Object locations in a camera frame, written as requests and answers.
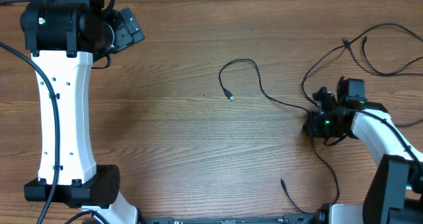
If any black cable with USB-A plug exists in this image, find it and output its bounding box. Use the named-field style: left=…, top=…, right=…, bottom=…
left=218, top=58, right=341, bottom=215

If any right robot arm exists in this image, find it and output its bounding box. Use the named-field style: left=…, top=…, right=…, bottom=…
left=303, top=78, right=422, bottom=223

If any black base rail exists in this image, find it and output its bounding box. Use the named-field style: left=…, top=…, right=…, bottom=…
left=141, top=213, right=321, bottom=224

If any thin black cable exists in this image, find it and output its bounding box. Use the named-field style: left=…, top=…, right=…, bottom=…
left=342, top=36, right=423, bottom=128

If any separated black cable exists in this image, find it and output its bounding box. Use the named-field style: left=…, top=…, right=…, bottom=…
left=301, top=22, right=423, bottom=108

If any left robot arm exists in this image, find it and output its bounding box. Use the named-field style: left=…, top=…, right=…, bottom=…
left=20, top=0, right=144, bottom=223

